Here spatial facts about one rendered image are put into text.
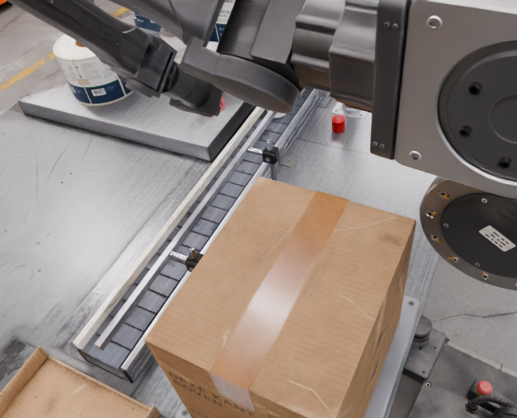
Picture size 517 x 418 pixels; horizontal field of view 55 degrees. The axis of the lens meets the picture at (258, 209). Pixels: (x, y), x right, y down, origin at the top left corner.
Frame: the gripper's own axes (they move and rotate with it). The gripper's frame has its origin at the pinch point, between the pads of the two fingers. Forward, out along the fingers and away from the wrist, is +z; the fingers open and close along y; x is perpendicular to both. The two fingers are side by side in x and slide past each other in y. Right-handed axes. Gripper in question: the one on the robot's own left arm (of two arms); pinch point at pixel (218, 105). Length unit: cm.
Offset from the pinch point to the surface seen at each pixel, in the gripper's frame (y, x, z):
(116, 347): -1.8, 46.8, -15.5
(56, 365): 9, 54, -16
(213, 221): -3.0, 22.9, 5.1
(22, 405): 10, 61, -21
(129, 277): 2.7, 35.9, -10.5
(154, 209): 15.1, 25.0, 10.1
